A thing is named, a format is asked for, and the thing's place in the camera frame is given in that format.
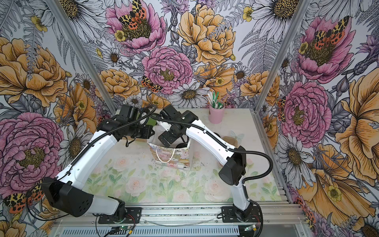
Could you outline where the cartoon animal paper gift bag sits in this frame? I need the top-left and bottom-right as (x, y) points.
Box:
(147, 125), (193, 170)

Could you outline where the brown pulp cup carrier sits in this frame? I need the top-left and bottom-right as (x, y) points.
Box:
(222, 136), (238, 148)

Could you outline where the black plastic cup lid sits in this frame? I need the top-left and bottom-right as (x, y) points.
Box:
(175, 143), (188, 149)

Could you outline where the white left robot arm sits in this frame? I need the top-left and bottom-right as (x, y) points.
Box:
(41, 105), (157, 222)

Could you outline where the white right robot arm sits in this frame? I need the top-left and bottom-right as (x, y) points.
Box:
(152, 105), (252, 221)

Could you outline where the pink plastic straw cup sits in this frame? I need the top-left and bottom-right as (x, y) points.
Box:
(208, 107), (225, 124)

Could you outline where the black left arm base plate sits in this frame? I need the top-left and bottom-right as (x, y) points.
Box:
(99, 206), (142, 225)

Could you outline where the aluminium left corner post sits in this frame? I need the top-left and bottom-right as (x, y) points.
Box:
(46, 1), (117, 114)

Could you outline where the aluminium corner post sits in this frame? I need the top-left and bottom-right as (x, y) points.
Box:
(254, 0), (311, 113)
(46, 1), (117, 114)

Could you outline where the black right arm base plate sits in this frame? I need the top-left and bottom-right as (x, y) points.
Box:
(218, 205), (263, 223)

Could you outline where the white ventilated cable duct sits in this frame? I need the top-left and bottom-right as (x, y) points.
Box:
(56, 225), (240, 237)

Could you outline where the aluminium front frame rail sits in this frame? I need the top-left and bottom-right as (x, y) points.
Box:
(53, 202), (306, 226)

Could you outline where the aluminium right corner post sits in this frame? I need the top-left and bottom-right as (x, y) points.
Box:
(254, 0), (311, 113)

